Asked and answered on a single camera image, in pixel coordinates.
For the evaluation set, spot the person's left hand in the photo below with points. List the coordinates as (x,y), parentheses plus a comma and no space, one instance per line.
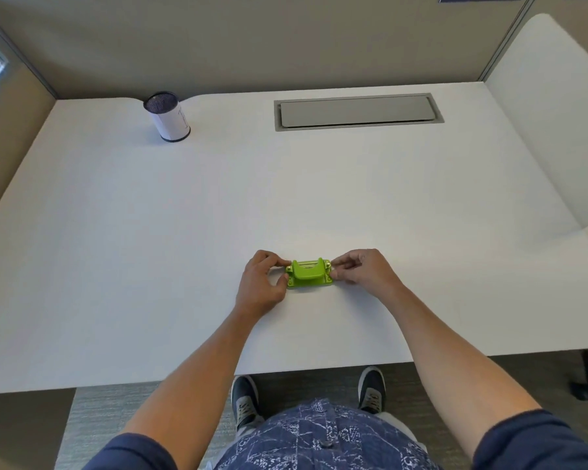
(257,288)

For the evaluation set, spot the person's right hand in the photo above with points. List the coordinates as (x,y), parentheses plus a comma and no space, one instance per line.
(375,274)

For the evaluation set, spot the white cup with black rim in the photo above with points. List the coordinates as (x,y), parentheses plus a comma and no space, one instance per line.
(171,119)

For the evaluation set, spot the person's right forearm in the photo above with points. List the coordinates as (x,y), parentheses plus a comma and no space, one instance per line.
(455,357)

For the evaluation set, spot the person's left forearm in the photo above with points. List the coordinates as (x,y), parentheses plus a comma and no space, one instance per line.
(196,381)

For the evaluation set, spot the person's left shoe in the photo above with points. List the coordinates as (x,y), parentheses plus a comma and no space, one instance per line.
(245,401)

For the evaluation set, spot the person's shoe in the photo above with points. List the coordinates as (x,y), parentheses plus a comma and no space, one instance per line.
(372,389)
(245,401)

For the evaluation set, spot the person's right shoe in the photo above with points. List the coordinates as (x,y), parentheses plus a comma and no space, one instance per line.
(372,389)

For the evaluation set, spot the person's navy left sleeve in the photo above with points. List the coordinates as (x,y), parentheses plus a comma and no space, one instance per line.
(127,455)

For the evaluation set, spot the person's navy sleeve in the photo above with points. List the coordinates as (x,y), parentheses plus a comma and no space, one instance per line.
(127,455)
(539,442)

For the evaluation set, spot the person's navy right sleeve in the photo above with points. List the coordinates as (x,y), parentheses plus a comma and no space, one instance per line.
(539,442)

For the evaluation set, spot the blue patterned shirt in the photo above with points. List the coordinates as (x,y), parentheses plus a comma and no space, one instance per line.
(323,435)

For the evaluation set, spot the white rounded side divider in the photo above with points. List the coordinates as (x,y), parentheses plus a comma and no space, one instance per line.
(549,117)

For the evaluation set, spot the beige fabric partition panel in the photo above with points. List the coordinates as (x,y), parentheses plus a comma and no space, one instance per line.
(274,43)

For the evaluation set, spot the beige partition with glass pane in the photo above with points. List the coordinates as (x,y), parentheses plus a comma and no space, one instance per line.
(10,141)

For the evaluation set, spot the beige neighbouring partition panel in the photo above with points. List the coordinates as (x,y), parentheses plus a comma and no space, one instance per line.
(578,14)

